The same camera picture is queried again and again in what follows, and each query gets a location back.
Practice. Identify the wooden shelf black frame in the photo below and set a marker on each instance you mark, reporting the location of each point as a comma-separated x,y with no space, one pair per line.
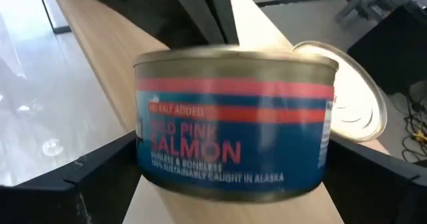
110,50

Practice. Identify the blue label salmon can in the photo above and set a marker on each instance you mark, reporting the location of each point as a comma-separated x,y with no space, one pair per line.
357,100
233,134

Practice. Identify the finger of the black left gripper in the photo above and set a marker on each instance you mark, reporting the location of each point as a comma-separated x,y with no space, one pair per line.
218,10
150,7

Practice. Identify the dark metal stand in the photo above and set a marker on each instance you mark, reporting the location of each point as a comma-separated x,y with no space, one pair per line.
367,0

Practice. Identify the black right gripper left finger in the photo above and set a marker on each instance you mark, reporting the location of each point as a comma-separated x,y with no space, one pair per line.
66,204

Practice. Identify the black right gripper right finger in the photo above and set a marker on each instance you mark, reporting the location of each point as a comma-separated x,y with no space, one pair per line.
377,194

